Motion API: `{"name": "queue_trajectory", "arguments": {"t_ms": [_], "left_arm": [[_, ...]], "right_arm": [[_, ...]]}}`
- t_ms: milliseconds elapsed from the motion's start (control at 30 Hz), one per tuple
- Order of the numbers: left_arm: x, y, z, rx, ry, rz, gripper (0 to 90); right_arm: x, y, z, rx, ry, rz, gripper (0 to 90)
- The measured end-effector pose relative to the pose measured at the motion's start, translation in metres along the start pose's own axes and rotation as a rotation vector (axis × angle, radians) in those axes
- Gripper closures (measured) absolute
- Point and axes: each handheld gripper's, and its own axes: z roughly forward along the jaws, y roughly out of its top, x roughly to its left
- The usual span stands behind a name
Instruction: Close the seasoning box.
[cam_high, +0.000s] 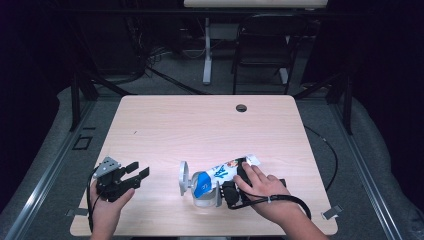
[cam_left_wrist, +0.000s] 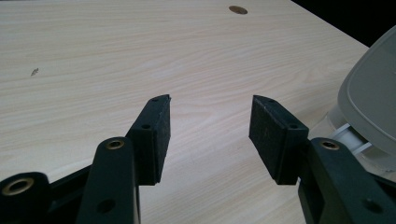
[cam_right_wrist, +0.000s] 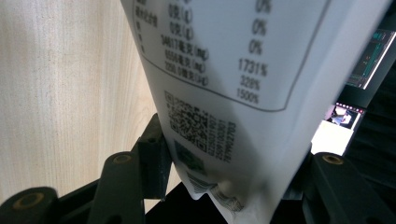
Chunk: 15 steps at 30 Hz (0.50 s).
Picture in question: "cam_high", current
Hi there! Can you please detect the white desk with legs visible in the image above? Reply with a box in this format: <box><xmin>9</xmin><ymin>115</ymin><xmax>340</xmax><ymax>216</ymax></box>
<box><xmin>183</xmin><ymin>0</ymin><xmax>329</xmax><ymax>86</ymax></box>

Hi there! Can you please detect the person's right hand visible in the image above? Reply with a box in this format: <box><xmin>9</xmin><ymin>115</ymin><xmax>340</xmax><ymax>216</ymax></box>
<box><xmin>233</xmin><ymin>162</ymin><xmax>301</xmax><ymax>224</ymax></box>

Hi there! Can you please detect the white and blue pouch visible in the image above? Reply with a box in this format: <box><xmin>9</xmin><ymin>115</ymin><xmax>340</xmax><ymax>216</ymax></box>
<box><xmin>192</xmin><ymin>154</ymin><xmax>261</xmax><ymax>199</ymax></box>

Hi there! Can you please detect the hand-held gripper cable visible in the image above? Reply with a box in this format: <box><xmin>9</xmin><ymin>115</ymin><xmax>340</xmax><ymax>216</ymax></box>
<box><xmin>228</xmin><ymin>194</ymin><xmax>313</xmax><ymax>221</ymax></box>
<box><xmin>87</xmin><ymin>168</ymin><xmax>103</xmax><ymax>233</ymax></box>

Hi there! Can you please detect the person's left hand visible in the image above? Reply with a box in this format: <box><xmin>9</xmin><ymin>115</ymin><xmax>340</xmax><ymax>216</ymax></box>
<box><xmin>90</xmin><ymin>179</ymin><xmax>136</xmax><ymax>233</ymax></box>

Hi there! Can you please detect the black folding chair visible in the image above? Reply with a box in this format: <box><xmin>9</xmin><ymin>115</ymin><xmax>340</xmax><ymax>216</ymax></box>
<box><xmin>231</xmin><ymin>13</ymin><xmax>309</xmax><ymax>96</ymax></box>

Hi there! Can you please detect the clear jar with white lid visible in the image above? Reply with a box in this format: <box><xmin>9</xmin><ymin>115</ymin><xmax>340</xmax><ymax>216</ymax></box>
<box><xmin>178</xmin><ymin>160</ymin><xmax>223</xmax><ymax>208</ymax></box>

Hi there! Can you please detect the left hand-held gripper cable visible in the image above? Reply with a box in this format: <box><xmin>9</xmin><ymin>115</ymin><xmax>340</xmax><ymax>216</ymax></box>
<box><xmin>87</xmin><ymin>168</ymin><xmax>103</xmax><ymax>233</ymax></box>

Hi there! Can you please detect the thick black floor cable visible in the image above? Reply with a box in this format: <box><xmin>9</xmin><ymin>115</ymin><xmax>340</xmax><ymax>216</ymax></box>
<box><xmin>146</xmin><ymin>66</ymin><xmax>209</xmax><ymax>96</ymax></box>

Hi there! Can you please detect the black metal stand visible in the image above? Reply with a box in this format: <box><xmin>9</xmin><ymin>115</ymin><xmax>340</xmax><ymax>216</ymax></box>
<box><xmin>293</xmin><ymin>71</ymin><xmax>354</xmax><ymax>136</ymax></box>
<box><xmin>68</xmin><ymin>71</ymin><xmax>138</xmax><ymax>132</ymax></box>

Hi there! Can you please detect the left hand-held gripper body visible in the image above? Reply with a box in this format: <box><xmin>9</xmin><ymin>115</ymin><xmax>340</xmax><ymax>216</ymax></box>
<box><xmin>92</xmin><ymin>156</ymin><xmax>133</xmax><ymax>203</ymax></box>

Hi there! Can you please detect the thin black floor cable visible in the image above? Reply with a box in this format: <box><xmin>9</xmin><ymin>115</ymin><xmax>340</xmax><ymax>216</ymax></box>
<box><xmin>303</xmin><ymin>124</ymin><xmax>339</xmax><ymax>193</ymax></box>

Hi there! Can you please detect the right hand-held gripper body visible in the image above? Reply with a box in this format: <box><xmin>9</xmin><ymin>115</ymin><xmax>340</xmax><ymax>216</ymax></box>
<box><xmin>221</xmin><ymin>179</ymin><xmax>250</xmax><ymax>210</ymax></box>

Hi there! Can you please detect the right hand-held gripper cable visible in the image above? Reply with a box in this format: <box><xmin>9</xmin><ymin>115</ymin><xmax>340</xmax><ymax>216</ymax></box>
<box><xmin>228</xmin><ymin>194</ymin><xmax>313</xmax><ymax>221</ymax></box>

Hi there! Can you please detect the grey tape strip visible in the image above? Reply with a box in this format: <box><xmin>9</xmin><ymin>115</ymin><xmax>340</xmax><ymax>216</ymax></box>
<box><xmin>321</xmin><ymin>204</ymin><xmax>344</xmax><ymax>220</ymax></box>
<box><xmin>65</xmin><ymin>207</ymin><xmax>90</xmax><ymax>218</ymax></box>

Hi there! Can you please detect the aluminium floor rail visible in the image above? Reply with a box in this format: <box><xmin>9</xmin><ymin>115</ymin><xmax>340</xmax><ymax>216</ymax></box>
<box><xmin>329</xmin><ymin>103</ymin><xmax>404</xmax><ymax>240</ymax></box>
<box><xmin>3</xmin><ymin>99</ymin><xmax>96</xmax><ymax>240</ymax></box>

